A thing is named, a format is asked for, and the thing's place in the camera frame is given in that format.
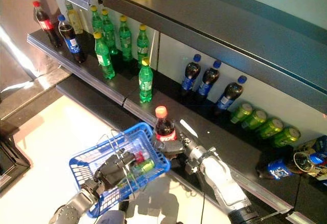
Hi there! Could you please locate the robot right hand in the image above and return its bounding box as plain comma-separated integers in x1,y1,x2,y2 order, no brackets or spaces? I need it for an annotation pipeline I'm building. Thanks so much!
150,119,198,160

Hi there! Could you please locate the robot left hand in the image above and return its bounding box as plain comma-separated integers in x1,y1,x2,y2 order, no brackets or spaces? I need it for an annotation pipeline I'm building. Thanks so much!
93,151,136,187

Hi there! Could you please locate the Coca-Cola bottle red cap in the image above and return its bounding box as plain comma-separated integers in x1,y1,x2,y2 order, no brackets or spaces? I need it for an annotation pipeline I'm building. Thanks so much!
32,1,63,48
152,105,178,143

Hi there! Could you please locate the blue plastic shopping basket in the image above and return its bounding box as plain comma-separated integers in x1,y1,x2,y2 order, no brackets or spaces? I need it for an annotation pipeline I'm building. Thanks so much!
68,122,172,218

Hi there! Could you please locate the green can in basket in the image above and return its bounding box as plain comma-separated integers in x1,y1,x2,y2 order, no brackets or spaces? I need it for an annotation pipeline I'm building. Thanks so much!
132,159,156,175

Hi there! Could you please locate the green drink can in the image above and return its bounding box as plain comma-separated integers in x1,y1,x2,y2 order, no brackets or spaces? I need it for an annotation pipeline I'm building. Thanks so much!
270,126,302,148
229,103,254,125
255,117,284,140
241,109,268,131

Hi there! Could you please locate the yellow drink bottle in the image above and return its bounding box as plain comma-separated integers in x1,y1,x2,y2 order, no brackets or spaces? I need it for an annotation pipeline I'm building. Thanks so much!
64,1,84,35

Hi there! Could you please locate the silver robot left leg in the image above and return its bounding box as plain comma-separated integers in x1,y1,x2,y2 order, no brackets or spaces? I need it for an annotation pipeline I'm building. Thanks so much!
96,210,126,224

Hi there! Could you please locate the green Sprite bottle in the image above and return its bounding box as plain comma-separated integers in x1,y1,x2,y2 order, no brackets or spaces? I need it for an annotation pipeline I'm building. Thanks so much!
101,9,119,56
92,31,116,80
136,24,150,69
118,15,134,61
90,5,103,33
138,57,154,104

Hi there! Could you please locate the black low shelf board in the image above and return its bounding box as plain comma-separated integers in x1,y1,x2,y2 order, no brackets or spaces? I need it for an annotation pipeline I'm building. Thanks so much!
55,74,140,130

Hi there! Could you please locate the small Pepsi bottle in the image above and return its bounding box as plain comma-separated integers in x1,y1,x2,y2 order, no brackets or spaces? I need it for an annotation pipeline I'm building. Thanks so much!
196,60,222,102
57,14,86,64
214,75,248,118
256,151,325,182
180,54,203,97

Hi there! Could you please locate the dark side shelf unit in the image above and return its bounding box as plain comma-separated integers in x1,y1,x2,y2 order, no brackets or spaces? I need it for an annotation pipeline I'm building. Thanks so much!
0,129,33,194

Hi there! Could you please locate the dark metal shelf board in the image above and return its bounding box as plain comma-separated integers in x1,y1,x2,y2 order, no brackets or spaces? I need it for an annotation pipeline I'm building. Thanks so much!
103,0,327,107

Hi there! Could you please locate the shiny metal end panel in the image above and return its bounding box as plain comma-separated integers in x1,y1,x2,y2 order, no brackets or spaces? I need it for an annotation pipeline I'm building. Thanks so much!
0,0,61,93

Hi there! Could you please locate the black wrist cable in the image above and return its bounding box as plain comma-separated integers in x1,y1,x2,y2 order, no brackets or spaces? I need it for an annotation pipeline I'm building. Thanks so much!
198,192,206,224

